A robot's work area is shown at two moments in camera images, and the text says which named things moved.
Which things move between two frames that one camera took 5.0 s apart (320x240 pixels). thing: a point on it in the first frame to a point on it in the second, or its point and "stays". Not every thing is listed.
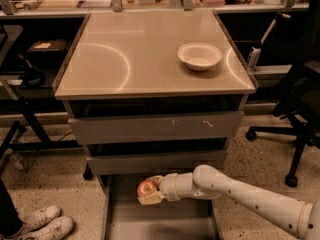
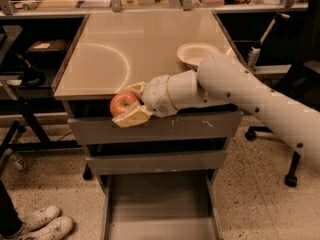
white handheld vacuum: x=255 y=52 stays
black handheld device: x=32 y=77 stays
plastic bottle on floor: x=18 y=161 stays
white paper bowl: x=199 y=56 stays
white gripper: x=167 y=186 to x=157 y=96
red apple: x=146 y=188 to x=121 y=102
